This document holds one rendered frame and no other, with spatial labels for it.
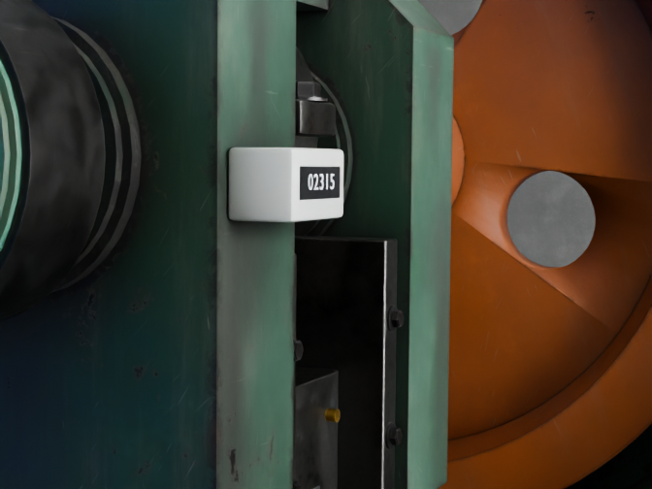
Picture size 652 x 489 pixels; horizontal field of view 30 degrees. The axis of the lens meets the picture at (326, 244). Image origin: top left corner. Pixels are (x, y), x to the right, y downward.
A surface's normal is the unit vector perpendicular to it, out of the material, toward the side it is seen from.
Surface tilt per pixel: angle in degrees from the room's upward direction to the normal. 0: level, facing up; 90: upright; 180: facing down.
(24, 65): 64
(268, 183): 90
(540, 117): 90
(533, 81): 90
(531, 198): 90
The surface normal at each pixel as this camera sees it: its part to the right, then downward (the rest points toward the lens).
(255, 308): 0.91, 0.04
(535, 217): -0.42, 0.06
